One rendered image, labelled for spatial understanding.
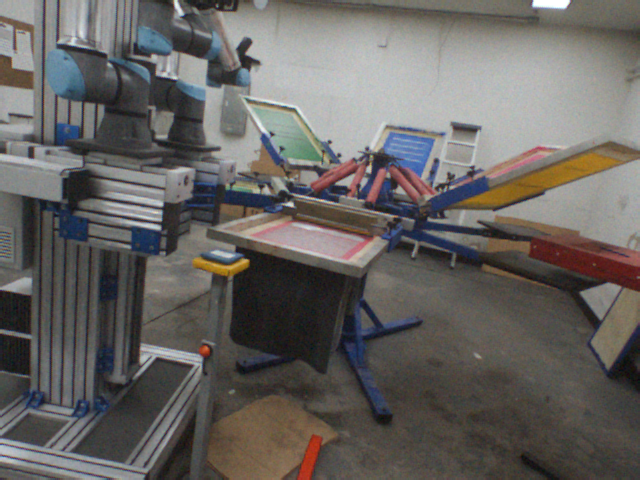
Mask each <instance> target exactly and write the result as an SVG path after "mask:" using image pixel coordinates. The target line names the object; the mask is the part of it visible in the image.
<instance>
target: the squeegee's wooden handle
mask: <svg viewBox="0 0 640 480"><path fill-rule="evenodd" d="M294 206H296V208H297V209H296V216H297V214H300V215H304V216H310V217H314V218H319V219H324V220H328V221H333V222H338V223H342V224H347V226H352V227H357V228H361V229H366V230H368V232H370V224H371V223H373V224H377V222H378V216H372V215H368V214H363V213H357V212H353V210H347V209H343V208H338V207H333V206H328V205H323V204H318V203H313V202H309V201H303V200H299V199H295V200H294Z"/></svg>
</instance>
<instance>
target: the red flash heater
mask: <svg viewBox="0 0 640 480"><path fill-rule="evenodd" d="M599 247H603V248H607V249H610V250H613V251H616V252H620V254H624V255H627V256H629V257H631V258H628V257H625V256H621V255H617V254H614V252H611V251H608V250H605V249H601V248H599ZM529 248H530V250H529V255H528V257H529V258H533V259H536V260H540V261H543V262H547V263H550V264H553V265H556V266H559V268H564V269H567V270H570V271H573V272H577V273H580V274H584V275H587V276H591V277H594V278H597V279H600V280H603V282H608V283H611V284H614V285H617V286H621V287H624V288H627V289H631V290H635V291H638V292H640V251H637V250H634V249H629V248H625V247H621V246H616V245H613V244H609V243H605V242H600V241H596V240H592V238H588V237H584V236H580V235H576V234H559V235H545V236H533V237H532V241H530V244H529Z"/></svg>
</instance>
